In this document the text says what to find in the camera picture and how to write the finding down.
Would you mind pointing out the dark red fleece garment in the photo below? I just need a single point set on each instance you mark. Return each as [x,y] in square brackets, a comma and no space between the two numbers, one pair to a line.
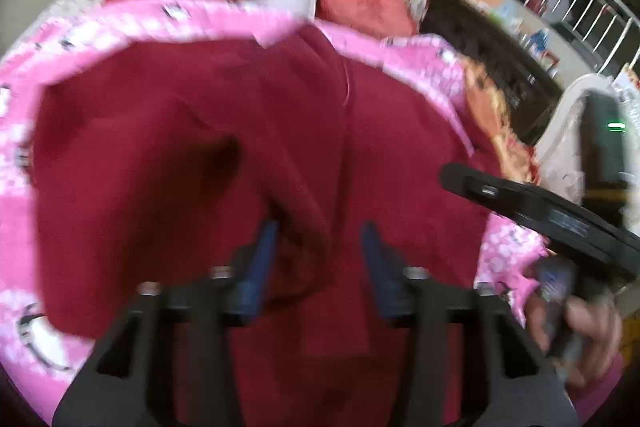
[155,164]

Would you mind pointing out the pink penguin blanket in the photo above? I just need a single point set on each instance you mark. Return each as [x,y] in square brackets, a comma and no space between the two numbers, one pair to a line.
[40,360]

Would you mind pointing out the right red heart cushion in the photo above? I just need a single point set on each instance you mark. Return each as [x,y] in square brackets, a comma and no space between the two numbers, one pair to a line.
[375,18]

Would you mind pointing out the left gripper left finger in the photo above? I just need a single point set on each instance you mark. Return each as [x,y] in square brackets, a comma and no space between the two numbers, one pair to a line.
[128,378]

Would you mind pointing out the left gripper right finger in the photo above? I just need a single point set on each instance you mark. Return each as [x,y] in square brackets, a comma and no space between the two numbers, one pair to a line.
[458,334]

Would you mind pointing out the orange patterned blanket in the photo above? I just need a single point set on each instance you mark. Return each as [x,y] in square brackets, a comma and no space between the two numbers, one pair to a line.
[488,107]

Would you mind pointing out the person's right hand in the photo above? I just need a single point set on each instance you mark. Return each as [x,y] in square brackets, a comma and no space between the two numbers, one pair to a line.
[598,323]

